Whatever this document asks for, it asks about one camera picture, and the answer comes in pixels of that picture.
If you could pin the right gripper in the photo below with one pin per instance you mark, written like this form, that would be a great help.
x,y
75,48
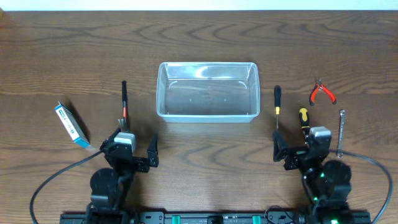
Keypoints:
x,y
298,154

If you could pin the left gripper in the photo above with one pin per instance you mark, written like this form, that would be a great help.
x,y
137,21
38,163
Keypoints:
x,y
131,160

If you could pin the small claw hammer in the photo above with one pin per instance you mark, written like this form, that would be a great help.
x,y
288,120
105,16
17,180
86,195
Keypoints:
x,y
124,121

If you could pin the stubby yellow black screwdriver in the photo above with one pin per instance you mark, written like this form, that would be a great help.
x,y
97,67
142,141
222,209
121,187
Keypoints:
x,y
304,120

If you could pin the slim black yellow screwdriver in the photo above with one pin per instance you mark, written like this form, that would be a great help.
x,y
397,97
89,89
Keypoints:
x,y
277,103

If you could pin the silver wrench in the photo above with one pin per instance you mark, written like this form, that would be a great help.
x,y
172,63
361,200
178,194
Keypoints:
x,y
339,151

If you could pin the red handled pliers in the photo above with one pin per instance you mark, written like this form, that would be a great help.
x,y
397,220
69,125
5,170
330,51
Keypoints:
x,y
319,86

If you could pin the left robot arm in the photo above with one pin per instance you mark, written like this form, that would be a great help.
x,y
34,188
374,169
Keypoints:
x,y
110,186

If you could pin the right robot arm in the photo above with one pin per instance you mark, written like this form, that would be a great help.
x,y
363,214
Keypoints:
x,y
326,184

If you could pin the clear plastic container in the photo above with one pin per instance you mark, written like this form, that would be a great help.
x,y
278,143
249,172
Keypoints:
x,y
208,92

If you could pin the blue white cardboard box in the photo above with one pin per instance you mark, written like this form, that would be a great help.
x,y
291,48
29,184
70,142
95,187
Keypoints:
x,y
71,125

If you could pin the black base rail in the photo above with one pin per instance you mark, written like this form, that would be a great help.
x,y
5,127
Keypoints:
x,y
271,216

